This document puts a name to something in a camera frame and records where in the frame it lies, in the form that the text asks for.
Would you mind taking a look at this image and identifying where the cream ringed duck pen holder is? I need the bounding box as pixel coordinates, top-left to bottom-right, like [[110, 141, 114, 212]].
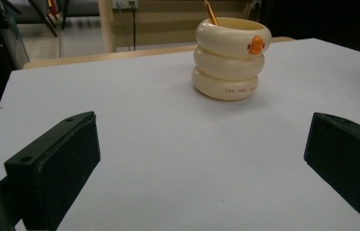
[[191, 16, 272, 102]]

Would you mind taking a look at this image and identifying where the white table sheet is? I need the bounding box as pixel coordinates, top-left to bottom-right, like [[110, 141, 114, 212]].
[[0, 38, 360, 231]]

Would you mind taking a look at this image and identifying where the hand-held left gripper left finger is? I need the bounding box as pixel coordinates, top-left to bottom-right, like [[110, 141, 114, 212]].
[[4, 111, 101, 231]]

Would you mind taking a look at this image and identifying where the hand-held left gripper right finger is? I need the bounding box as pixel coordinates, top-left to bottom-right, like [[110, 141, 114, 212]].
[[303, 112, 360, 231]]

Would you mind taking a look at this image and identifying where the black hanging cable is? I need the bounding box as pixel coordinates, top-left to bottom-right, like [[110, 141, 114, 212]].
[[132, 0, 137, 51]]

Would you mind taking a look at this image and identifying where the white wall socket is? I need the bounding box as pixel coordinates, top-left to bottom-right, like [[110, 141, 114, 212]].
[[112, 0, 140, 10]]

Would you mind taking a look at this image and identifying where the wooden table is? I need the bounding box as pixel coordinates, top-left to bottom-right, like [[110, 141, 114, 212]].
[[22, 36, 296, 70]]

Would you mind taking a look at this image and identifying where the black stand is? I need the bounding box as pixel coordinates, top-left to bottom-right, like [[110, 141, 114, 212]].
[[27, 0, 70, 39]]

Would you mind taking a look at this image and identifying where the beige wooden cabinet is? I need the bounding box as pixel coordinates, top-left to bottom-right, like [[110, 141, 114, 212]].
[[97, 0, 263, 54]]

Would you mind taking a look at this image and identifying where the dark pencil with orange end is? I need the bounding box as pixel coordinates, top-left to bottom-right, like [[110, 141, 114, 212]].
[[203, 0, 219, 27]]

